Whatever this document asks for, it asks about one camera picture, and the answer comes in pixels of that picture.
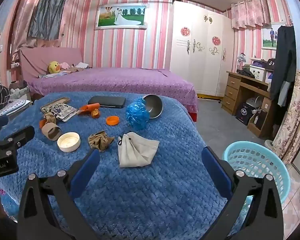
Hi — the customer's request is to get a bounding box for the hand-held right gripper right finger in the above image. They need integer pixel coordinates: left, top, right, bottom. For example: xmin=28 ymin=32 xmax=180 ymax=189
xmin=201 ymin=146 xmax=284 ymax=240

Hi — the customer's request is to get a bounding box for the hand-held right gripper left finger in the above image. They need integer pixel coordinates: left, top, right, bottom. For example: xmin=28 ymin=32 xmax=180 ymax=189
xmin=17 ymin=149 xmax=100 ymax=240

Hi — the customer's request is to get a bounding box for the cardboard tube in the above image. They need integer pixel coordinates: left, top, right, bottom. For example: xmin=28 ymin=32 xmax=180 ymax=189
xmin=41 ymin=122 xmax=62 ymax=141

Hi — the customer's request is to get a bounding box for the large brown paper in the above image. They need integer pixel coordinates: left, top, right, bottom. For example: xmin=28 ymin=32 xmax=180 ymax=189
xmin=88 ymin=130 xmax=115 ymax=153

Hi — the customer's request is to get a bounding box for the white round lid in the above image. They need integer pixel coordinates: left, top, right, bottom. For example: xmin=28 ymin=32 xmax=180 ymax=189
xmin=57 ymin=132 xmax=81 ymax=153

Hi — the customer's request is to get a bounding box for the small brown paper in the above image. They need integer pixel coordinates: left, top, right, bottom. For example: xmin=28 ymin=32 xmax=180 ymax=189
xmin=43 ymin=112 xmax=57 ymax=125

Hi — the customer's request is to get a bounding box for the patterned snack packet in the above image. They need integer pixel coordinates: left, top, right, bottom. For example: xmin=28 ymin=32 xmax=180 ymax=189
xmin=48 ymin=102 xmax=78 ymax=122

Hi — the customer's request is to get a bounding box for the light blue plastic basket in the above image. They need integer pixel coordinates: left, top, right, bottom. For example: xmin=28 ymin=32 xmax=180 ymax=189
xmin=222 ymin=141 xmax=290 ymax=227

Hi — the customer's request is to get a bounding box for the white cloth pouch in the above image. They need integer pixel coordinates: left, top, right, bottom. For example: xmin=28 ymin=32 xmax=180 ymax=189
xmin=117 ymin=132 xmax=160 ymax=168

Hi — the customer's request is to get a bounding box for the orange plastic lid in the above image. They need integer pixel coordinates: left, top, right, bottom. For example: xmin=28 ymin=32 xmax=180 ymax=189
xmin=106 ymin=115 xmax=120 ymax=126

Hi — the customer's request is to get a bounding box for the orange carrot piece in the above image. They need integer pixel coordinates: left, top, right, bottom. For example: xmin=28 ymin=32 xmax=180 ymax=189
xmin=79 ymin=103 xmax=100 ymax=113

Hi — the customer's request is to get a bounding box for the blue plastic bag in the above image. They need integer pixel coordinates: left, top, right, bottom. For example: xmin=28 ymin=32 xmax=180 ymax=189
xmin=125 ymin=96 xmax=150 ymax=130

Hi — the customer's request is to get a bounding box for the dotted ironing board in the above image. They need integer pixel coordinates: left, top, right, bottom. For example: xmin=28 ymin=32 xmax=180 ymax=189
xmin=0 ymin=99 xmax=33 ymax=120

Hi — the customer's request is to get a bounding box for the black white patterned cloth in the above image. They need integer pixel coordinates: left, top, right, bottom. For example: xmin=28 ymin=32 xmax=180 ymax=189
xmin=0 ymin=84 xmax=12 ymax=113

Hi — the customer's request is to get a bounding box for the blue fleece blanket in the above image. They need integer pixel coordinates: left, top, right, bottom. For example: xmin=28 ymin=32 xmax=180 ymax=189
xmin=0 ymin=91 xmax=253 ymax=240

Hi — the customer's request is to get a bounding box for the white fan base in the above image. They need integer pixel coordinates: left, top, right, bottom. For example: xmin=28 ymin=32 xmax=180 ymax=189
xmin=265 ymin=139 xmax=280 ymax=153

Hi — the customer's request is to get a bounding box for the black carton with label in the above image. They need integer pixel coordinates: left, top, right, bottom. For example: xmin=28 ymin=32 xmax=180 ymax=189
xmin=235 ymin=102 xmax=255 ymax=126

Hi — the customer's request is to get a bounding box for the pink covered headboard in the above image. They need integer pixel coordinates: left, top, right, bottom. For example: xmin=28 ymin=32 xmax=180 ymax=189
xmin=17 ymin=46 xmax=84 ymax=80

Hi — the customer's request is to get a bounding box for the yellow duck plush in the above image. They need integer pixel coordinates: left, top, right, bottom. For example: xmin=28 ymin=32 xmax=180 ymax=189
xmin=48 ymin=61 xmax=61 ymax=74

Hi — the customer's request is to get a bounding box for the white helmet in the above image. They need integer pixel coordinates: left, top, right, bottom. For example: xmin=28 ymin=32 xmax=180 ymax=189
xmin=245 ymin=96 xmax=263 ymax=110

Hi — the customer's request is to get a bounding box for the wooden desk with drawers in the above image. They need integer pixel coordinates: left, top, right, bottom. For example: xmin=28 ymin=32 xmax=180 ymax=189
xmin=221 ymin=70 xmax=278 ymax=138

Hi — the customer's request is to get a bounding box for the steel bowl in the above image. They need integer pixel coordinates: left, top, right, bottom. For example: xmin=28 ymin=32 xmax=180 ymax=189
xmin=142 ymin=94 xmax=163 ymax=119

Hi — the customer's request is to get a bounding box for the purple dotted bed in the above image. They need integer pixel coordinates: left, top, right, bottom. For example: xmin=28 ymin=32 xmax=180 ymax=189
xmin=27 ymin=67 xmax=199 ymax=122

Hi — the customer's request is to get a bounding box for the blue and floral door curtain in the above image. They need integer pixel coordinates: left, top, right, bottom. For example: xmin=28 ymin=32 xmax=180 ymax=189
xmin=272 ymin=0 xmax=300 ymax=164

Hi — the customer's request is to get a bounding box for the dark clothing pile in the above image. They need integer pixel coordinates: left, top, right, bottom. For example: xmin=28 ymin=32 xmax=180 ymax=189
xmin=236 ymin=69 xmax=255 ymax=79

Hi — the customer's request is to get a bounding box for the white storage box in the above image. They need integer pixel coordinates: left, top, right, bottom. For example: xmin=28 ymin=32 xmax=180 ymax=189
xmin=249 ymin=65 xmax=267 ymax=82

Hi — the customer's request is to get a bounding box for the pink satin curtain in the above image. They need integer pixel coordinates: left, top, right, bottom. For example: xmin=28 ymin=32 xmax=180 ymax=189
xmin=11 ymin=0 xmax=65 ymax=55

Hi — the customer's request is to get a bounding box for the white wardrobe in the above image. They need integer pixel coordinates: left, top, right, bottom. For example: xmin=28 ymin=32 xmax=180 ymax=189
xmin=170 ymin=1 xmax=237 ymax=98

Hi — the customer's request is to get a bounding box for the desk lamp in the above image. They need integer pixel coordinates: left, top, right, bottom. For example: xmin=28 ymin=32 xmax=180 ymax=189
xmin=236 ymin=52 xmax=247 ymax=73

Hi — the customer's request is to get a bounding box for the black printed box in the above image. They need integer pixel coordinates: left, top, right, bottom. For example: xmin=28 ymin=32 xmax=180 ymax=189
xmin=261 ymin=58 xmax=277 ymax=72

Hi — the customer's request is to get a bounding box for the grey window curtain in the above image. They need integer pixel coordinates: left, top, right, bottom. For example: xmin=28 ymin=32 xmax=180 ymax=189
xmin=27 ymin=0 xmax=69 ymax=41

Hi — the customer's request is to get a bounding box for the hanging black clothing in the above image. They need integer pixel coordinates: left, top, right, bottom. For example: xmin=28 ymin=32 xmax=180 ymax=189
xmin=270 ymin=25 xmax=297 ymax=107

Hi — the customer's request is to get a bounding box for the framed wedding photo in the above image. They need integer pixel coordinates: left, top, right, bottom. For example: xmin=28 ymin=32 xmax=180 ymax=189
xmin=94 ymin=3 xmax=149 ymax=30

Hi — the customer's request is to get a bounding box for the pink patterned window valance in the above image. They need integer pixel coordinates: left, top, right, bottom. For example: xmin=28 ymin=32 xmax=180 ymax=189
xmin=231 ymin=0 xmax=271 ymax=30

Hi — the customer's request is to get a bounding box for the small couple wall poster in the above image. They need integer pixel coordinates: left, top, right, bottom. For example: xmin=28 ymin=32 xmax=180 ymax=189
xmin=262 ymin=26 xmax=278 ymax=50

